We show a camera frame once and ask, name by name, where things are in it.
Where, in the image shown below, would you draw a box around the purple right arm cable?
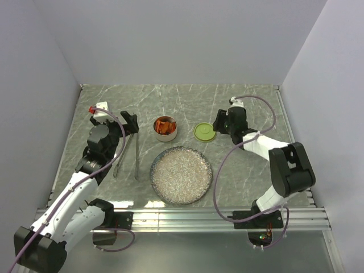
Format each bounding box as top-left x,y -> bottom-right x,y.
213,95 -> 290,250

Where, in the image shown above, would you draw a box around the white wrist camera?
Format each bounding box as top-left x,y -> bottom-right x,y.
89,101 -> 110,123
229,97 -> 245,108

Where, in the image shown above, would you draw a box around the stainless steel tongs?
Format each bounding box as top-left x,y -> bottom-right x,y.
113,133 -> 139,180

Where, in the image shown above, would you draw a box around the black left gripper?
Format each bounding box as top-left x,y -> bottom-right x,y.
90,110 -> 138,160

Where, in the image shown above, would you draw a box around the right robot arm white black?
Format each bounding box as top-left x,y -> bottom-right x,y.
213,106 -> 316,228

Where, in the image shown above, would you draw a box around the green round lid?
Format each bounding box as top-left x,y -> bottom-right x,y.
193,122 -> 216,142

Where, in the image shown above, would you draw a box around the aluminium side rail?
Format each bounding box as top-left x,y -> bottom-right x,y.
273,85 -> 317,208

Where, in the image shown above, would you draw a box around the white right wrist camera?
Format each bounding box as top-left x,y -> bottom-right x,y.
229,97 -> 245,108

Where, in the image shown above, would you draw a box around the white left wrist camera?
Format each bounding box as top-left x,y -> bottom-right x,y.
89,101 -> 110,123

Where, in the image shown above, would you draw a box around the speckled grey plate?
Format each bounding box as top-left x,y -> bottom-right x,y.
150,146 -> 213,205

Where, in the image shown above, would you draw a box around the aluminium mounting rail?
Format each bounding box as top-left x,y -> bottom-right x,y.
115,208 -> 332,233

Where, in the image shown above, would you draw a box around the orange fried piece top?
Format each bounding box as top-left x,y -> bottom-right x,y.
154,120 -> 177,135

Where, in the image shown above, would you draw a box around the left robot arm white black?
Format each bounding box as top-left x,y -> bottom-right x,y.
13,106 -> 139,272

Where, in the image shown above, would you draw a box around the beige round lunch box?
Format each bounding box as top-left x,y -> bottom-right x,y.
153,116 -> 177,142

